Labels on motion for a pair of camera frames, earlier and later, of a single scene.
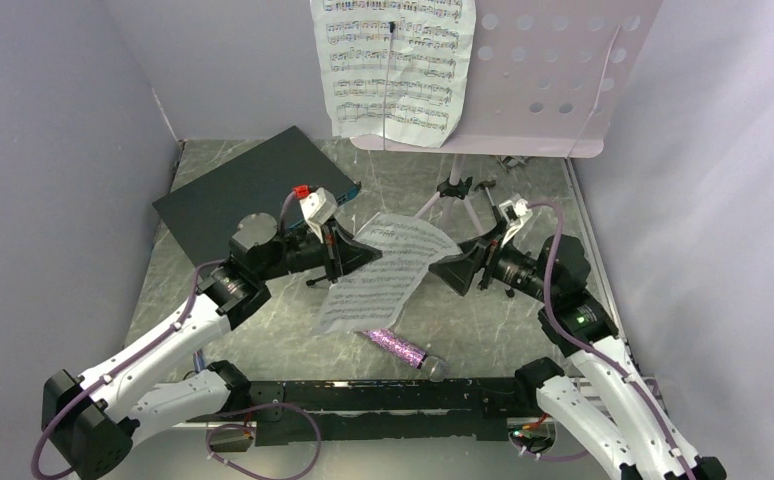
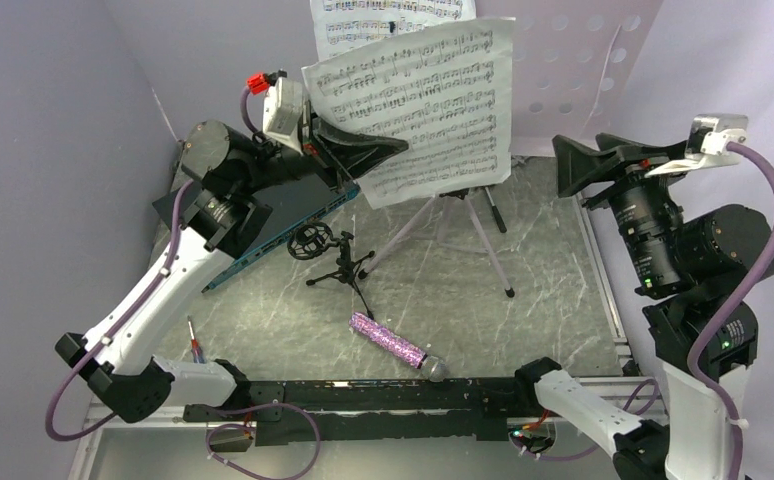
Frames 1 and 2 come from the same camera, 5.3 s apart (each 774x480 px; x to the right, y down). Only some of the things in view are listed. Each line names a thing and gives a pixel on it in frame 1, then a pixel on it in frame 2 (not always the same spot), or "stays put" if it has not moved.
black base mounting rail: (302, 413) stays put
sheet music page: (371, 297) → (448, 96)
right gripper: (458, 270) → (575, 163)
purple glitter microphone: (433, 366) stays put
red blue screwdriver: (198, 361) stays put
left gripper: (341, 253) → (330, 151)
